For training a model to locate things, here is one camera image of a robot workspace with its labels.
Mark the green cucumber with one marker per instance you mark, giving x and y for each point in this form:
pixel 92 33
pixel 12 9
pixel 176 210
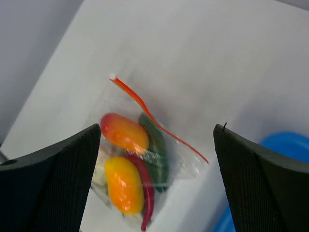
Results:
pixel 156 156

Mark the orange yellow bell pepper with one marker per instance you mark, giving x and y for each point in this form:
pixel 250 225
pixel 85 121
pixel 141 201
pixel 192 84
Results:
pixel 124 185

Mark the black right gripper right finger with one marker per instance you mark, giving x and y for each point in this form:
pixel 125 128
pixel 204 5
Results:
pixel 265 183

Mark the white cauliflower with leaves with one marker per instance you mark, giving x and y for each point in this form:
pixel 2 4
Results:
pixel 99 176

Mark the blue plastic bin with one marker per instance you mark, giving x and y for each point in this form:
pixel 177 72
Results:
pixel 285 149

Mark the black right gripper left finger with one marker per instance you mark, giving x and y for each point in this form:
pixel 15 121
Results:
pixel 47 190

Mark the red chili pepper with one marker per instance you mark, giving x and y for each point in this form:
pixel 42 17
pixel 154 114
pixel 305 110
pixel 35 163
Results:
pixel 148 189

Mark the clear zip top bag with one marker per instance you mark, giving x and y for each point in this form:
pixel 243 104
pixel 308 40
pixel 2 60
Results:
pixel 184 160

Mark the red orange mango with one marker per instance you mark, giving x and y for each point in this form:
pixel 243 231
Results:
pixel 124 133

